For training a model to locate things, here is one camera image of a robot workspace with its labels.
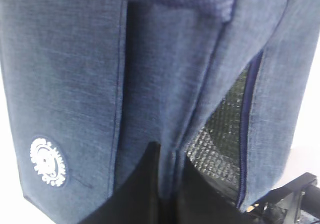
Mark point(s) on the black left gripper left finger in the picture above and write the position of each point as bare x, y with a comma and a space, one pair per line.
136, 201

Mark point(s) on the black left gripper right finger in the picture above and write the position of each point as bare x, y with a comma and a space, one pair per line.
197, 202

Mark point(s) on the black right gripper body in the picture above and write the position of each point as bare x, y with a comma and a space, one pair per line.
285, 204

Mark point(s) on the navy blue lunch bag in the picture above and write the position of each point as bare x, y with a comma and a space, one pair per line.
90, 83

